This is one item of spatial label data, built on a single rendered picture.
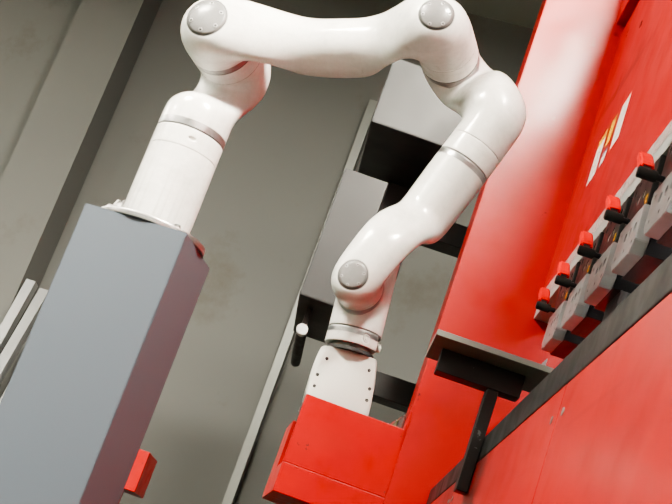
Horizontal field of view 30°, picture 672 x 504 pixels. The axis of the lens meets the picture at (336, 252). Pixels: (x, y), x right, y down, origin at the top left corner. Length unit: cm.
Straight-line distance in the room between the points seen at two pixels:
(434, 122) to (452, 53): 128
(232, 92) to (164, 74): 406
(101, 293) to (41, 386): 17
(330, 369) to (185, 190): 40
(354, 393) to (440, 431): 106
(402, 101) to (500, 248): 52
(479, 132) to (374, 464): 54
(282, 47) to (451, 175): 38
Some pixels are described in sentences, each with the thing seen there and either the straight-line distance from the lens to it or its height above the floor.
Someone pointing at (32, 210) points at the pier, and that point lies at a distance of 593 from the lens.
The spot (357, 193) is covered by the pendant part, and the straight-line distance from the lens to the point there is 320.
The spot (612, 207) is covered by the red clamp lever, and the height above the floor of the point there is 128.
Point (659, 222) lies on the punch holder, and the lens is 182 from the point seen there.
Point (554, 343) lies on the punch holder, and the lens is 256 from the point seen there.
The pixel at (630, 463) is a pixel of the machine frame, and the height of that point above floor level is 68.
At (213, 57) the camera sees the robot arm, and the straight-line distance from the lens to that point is 213.
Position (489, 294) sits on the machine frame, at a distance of 303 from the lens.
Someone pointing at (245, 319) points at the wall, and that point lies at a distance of 570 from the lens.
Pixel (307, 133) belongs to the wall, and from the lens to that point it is 598.
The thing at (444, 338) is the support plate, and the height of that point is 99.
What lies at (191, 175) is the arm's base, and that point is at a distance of 208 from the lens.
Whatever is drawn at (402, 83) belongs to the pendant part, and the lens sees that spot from 335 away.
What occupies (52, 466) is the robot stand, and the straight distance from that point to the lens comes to 195.
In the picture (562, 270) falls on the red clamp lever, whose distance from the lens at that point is 246.
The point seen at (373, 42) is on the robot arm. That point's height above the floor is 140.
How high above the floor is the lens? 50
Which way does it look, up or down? 16 degrees up
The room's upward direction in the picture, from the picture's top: 20 degrees clockwise
